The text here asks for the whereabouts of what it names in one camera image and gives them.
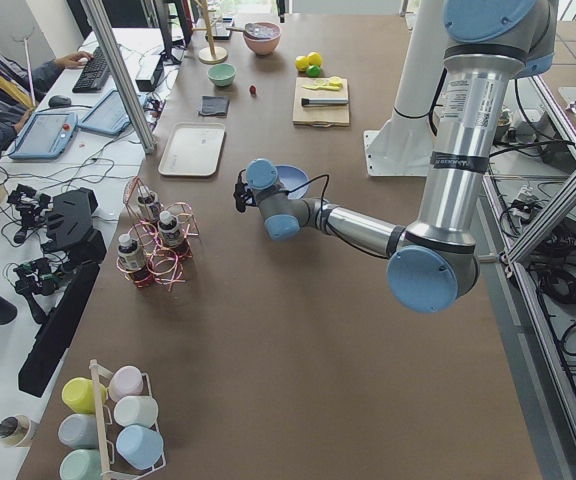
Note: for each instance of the blue teach pendant near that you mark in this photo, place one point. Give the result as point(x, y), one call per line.
point(45, 136)

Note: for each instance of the black keyboard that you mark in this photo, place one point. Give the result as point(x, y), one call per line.
point(94, 74)

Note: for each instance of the yellow cup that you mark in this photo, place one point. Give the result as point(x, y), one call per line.
point(77, 394)

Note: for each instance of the wooden cup tree stand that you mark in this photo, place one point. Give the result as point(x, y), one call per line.
point(212, 54)

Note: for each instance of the wooden cutting board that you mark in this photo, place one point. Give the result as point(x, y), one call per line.
point(320, 116)

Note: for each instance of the blue cup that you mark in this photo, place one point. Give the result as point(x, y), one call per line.
point(141, 447)

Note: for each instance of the yellow lemon upper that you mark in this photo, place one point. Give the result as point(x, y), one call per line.
point(301, 63)

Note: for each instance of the blue teach pendant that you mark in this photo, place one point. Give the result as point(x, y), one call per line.
point(45, 136)
point(107, 117)

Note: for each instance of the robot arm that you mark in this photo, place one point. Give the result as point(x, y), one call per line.
point(431, 262)

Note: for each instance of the dark drink bottle lower right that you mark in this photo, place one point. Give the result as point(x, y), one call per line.
point(133, 261)

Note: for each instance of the green lime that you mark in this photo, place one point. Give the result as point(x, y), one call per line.
point(313, 71)

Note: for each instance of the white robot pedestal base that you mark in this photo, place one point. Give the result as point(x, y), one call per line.
point(403, 146)

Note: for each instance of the pink bowl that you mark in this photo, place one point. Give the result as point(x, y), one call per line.
point(265, 46)

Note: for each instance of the steel muddler black tip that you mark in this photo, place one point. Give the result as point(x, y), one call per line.
point(323, 102)

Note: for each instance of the white cup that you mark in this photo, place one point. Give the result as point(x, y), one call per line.
point(136, 410)

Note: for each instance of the black computer mouse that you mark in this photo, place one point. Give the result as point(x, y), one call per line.
point(59, 101)

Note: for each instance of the blue plate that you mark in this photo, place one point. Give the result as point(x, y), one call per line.
point(294, 181)

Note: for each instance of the grey cup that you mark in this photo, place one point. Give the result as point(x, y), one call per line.
point(79, 431)

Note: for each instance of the steel ice scoop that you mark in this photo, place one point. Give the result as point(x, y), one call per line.
point(254, 30)

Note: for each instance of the mint green cup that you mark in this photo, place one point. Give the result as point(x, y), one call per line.
point(81, 464)

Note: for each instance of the dark drink bottle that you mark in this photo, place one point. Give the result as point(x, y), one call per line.
point(150, 207)
point(169, 230)
point(133, 261)

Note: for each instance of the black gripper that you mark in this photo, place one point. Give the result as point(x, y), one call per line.
point(248, 198)

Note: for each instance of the grey folded cloth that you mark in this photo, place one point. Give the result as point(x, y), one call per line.
point(214, 106)

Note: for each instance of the pink cup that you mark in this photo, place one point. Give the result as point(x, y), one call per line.
point(126, 381)

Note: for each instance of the yellow lemon lower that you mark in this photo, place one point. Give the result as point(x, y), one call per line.
point(315, 59)

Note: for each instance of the dark drink bottle lower left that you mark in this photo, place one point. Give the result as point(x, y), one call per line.
point(169, 230)

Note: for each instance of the yellow plastic knife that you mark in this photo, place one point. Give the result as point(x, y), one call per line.
point(326, 86)

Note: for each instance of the yellow lemon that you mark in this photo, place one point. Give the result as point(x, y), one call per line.
point(301, 63)
point(315, 59)

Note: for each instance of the cream rabbit tray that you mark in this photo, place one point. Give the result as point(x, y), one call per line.
point(192, 150)

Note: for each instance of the dark drink bottle upper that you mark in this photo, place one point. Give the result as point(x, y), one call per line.
point(150, 207)

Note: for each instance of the mint green bowl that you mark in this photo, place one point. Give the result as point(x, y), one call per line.
point(222, 75)

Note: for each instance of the lemon half upper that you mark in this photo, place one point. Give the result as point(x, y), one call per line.
point(335, 82)

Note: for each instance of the copper wire bottle rack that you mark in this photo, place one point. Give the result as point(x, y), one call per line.
point(165, 264)

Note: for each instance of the blue teach pendant far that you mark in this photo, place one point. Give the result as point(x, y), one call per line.
point(107, 117)

